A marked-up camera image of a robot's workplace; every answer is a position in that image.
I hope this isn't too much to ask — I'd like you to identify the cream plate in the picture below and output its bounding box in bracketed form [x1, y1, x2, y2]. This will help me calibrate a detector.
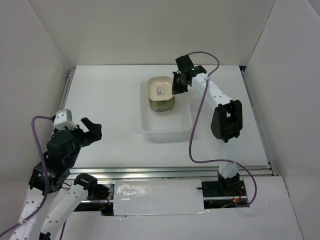
[147, 76, 174, 102]

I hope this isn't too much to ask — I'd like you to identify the green plate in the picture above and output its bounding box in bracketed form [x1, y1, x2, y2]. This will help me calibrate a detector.
[148, 97, 176, 113]

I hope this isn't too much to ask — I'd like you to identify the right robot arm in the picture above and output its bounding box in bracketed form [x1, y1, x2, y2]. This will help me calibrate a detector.
[172, 55, 243, 196]

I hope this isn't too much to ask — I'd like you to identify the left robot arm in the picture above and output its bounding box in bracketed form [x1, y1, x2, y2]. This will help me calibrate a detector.
[11, 115, 111, 240]

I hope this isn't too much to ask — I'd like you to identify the white plastic bin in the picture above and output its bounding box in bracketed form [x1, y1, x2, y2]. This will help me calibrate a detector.
[139, 81, 193, 135]

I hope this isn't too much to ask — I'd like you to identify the white tape cover panel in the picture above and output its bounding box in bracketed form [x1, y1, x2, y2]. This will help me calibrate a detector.
[113, 179, 205, 216]

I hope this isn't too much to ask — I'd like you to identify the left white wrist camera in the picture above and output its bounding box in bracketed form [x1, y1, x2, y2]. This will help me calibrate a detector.
[53, 109, 78, 131]

